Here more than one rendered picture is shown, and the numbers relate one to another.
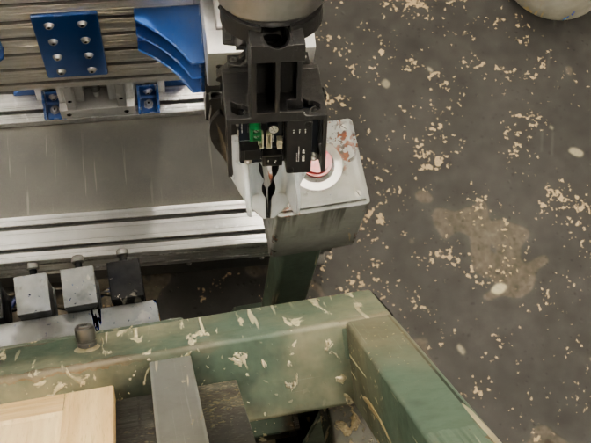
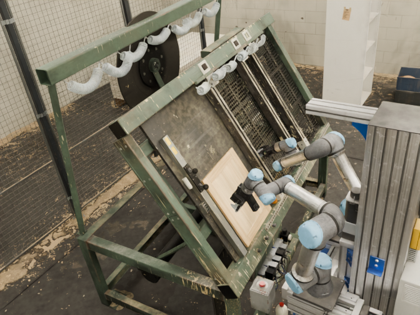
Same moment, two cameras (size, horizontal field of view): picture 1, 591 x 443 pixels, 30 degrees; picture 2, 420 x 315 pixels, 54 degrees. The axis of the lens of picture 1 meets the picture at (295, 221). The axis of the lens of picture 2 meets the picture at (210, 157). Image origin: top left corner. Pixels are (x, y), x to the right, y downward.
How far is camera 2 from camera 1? 2.21 m
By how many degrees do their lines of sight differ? 74
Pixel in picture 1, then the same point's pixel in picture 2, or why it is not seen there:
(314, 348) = (232, 272)
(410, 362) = (215, 260)
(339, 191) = (254, 285)
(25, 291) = (277, 257)
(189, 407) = (232, 235)
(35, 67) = not seen: hidden behind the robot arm
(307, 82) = (239, 197)
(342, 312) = (235, 282)
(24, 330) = (272, 256)
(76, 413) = (245, 235)
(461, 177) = not seen: outside the picture
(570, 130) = not seen: outside the picture
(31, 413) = (250, 232)
